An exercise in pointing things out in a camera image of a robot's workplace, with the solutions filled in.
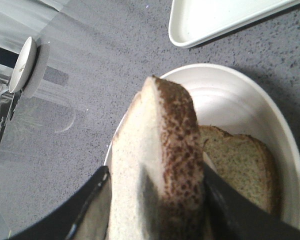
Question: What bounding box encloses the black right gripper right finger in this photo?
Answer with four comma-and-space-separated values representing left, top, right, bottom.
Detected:
203, 163, 300, 240

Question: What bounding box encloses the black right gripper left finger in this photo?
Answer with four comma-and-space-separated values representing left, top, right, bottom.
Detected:
10, 165, 111, 240

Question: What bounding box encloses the white bread slice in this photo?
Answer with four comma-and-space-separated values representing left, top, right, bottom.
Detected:
107, 76, 205, 240

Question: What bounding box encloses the round cream plate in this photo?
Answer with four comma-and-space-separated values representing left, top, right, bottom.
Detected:
103, 63, 300, 233

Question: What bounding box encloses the bread slice under egg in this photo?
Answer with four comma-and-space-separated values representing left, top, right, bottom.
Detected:
199, 125, 282, 216

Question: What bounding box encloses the cream bear print tray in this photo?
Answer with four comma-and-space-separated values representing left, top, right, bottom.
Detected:
168, 0, 300, 48

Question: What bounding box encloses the white round disc object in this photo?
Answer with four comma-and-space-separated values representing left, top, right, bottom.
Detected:
8, 36, 50, 98

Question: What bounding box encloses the grey curtain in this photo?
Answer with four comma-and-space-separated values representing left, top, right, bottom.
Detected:
0, 0, 68, 54

